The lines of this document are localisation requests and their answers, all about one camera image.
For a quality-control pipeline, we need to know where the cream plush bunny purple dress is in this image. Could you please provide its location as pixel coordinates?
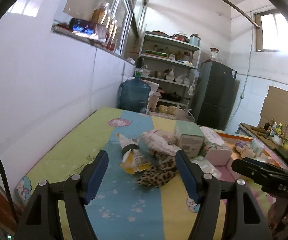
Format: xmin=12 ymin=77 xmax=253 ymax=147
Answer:
xmin=235 ymin=141 xmax=255 ymax=159

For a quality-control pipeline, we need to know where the leopard print cloth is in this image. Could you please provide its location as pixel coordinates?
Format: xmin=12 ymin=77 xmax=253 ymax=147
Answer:
xmin=137 ymin=151 xmax=177 ymax=187

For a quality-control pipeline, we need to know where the white lace cloth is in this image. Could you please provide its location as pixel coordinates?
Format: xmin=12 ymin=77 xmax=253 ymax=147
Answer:
xmin=140 ymin=129 xmax=180 ymax=157

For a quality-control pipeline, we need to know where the yellow white snack bag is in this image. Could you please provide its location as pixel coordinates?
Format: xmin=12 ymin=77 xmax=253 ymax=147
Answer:
xmin=117 ymin=133 xmax=152 ymax=175

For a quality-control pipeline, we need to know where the small green tissue pack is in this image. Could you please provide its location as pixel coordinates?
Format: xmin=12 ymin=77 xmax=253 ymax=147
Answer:
xmin=249 ymin=138 xmax=265 ymax=157

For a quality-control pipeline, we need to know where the orange rimmed cardboard box tray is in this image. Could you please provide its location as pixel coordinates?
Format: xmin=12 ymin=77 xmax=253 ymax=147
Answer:
xmin=215 ymin=130 xmax=288 ymax=170

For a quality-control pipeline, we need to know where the kitchen counter with board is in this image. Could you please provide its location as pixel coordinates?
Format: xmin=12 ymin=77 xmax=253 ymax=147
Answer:
xmin=237 ymin=123 xmax=288 ymax=160

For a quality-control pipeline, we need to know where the white bowl on counter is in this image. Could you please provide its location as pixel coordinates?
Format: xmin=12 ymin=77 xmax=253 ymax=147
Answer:
xmin=272 ymin=134 xmax=284 ymax=146

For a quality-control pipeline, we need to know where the floral tissue box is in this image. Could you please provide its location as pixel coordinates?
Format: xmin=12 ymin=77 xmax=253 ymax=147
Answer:
xmin=200 ymin=126 xmax=232 ymax=166

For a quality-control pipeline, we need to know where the green white paper box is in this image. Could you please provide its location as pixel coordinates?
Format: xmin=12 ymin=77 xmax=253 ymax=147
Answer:
xmin=174 ymin=120 xmax=205 ymax=159

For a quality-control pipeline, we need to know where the colourful cartoon bed sheet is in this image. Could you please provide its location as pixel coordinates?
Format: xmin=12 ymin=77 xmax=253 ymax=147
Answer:
xmin=15 ymin=106 xmax=277 ymax=240

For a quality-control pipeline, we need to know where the black refrigerator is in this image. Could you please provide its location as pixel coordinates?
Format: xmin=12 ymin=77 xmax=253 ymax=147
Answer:
xmin=192 ymin=61 xmax=237 ymax=130

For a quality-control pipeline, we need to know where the plastic bag of vegetables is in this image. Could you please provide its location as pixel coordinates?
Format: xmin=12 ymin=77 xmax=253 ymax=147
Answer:
xmin=158 ymin=105 xmax=195 ymax=122

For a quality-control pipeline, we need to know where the glass jar on refrigerator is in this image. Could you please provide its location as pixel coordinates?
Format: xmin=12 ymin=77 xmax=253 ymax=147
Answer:
xmin=211 ymin=47 xmax=219 ymax=61

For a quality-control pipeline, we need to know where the white flour sack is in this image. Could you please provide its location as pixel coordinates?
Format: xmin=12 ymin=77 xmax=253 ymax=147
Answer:
xmin=143 ymin=80 xmax=161 ymax=112

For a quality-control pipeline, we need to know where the grey metal shelf rack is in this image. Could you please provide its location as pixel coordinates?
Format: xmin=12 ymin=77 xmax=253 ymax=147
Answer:
xmin=139 ymin=30 xmax=201 ymax=108

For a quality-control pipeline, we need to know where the high barred window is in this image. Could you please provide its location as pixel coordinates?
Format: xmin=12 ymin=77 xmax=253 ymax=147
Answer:
xmin=254 ymin=9 xmax=288 ymax=53

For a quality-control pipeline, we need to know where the teal canister on shelf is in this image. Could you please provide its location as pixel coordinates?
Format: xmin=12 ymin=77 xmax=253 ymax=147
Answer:
xmin=189 ymin=34 xmax=201 ymax=47

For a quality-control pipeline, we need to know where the blue water jug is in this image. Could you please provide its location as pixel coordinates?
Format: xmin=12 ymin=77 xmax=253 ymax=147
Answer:
xmin=117 ymin=68 xmax=151 ymax=114

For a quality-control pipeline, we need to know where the smartphone on window sill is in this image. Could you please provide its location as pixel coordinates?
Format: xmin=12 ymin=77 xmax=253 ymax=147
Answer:
xmin=69 ymin=18 xmax=107 ymax=42

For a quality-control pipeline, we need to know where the amber liquid bottle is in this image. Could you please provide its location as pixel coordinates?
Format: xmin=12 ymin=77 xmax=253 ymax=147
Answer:
xmin=90 ymin=3 xmax=109 ymax=24

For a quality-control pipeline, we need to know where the sliding glass window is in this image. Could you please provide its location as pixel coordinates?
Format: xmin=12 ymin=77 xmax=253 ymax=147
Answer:
xmin=56 ymin=0 xmax=134 ymax=56

